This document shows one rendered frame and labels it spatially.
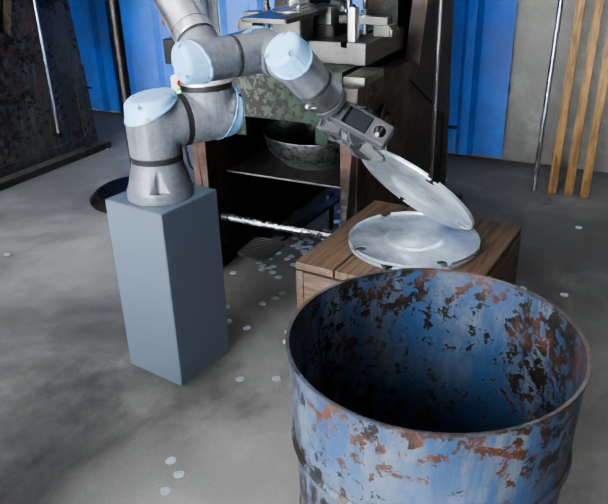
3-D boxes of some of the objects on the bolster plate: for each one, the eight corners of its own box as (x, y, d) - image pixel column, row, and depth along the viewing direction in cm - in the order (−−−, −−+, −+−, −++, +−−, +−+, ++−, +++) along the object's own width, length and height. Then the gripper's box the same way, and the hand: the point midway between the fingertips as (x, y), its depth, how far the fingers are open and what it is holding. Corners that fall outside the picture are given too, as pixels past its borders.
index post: (355, 42, 188) (356, 4, 184) (345, 42, 190) (345, 4, 185) (359, 40, 191) (360, 3, 186) (349, 40, 192) (349, 3, 188)
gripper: (321, 74, 136) (373, 134, 151) (296, 114, 134) (351, 170, 150) (352, 80, 130) (403, 142, 145) (327, 122, 129) (381, 180, 144)
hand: (384, 156), depth 145 cm, fingers closed
